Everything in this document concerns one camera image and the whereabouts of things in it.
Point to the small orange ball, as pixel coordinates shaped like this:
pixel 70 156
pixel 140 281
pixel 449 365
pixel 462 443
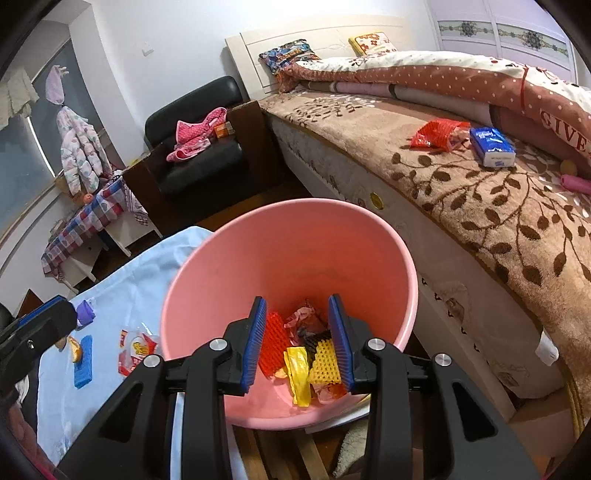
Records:
pixel 87 198

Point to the lilac wardrobe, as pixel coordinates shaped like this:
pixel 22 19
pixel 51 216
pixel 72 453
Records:
pixel 503 27

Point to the black leather armchair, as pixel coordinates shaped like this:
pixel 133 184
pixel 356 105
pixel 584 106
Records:
pixel 203 170

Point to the hanging purple cloth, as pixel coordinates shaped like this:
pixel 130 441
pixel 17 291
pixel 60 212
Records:
pixel 55 85

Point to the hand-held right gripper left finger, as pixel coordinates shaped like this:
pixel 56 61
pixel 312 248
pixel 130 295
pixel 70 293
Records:
pixel 256 346

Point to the white desk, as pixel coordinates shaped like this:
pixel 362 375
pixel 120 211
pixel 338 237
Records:
pixel 124 235

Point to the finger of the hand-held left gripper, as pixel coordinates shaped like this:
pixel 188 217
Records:
pixel 18 360
pixel 51 318

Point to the red net bag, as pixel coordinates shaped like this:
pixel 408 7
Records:
pixel 434 134

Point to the small orange box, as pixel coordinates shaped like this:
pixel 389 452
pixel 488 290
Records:
pixel 223 130

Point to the bed with patterned bedding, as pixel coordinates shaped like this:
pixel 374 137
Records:
pixel 438 78

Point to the white bed headboard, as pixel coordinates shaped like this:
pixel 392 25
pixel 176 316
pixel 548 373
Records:
pixel 332 41

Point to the yellow plastic wrapper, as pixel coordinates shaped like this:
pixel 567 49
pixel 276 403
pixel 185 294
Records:
pixel 298 374

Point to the pink dotted clothing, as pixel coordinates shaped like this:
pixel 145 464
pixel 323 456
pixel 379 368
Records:
pixel 191 138

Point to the white wall switch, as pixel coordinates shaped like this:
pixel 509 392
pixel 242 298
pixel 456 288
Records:
pixel 147 49

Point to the blue tissue pack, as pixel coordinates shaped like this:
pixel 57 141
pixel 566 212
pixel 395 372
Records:
pixel 491 145

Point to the brown leaf bedspread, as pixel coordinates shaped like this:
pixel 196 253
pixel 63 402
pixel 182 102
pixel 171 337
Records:
pixel 485 207

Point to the colourful printed pillow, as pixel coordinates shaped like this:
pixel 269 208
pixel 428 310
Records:
pixel 288 55

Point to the hanging grey cloth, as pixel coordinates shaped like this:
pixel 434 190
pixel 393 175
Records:
pixel 18 97

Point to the red white snack packet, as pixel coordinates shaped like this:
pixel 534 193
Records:
pixel 138 350

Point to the printed paper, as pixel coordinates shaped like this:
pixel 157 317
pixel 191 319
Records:
pixel 304 318

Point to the red foam net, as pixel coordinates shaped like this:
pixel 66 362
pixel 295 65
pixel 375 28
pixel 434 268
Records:
pixel 272 341

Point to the pastel puffy jacket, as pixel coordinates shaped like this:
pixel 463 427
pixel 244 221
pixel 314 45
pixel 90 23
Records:
pixel 83 152

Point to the blue foam net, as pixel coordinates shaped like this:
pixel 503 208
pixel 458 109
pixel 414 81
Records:
pixel 83 362

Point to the small yellow ball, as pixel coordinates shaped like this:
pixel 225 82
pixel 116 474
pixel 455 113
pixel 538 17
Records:
pixel 568 167

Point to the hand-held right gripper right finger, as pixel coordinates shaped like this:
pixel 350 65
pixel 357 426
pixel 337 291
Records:
pixel 341 341

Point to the window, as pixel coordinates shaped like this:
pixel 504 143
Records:
pixel 27 175

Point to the yellow foam net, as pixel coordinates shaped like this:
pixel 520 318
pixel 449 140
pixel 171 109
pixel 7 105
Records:
pixel 325 364

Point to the black plastic scrap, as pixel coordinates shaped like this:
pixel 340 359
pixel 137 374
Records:
pixel 311 337

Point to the quilted mattress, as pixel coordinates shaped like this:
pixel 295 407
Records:
pixel 461 314

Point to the light blue cloth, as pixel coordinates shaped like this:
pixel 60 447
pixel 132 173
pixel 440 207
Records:
pixel 115 300

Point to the pink plastic bucket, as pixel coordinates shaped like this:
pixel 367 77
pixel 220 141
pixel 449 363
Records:
pixel 295 258

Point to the pink tube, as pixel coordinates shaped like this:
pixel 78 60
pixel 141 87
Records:
pixel 577 184

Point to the orange peel piece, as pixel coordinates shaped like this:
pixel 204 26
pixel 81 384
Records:
pixel 74 350

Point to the yellow floral pillow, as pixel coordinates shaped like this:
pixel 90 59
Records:
pixel 371 44

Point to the checkered cloth side table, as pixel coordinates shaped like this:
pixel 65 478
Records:
pixel 87 221

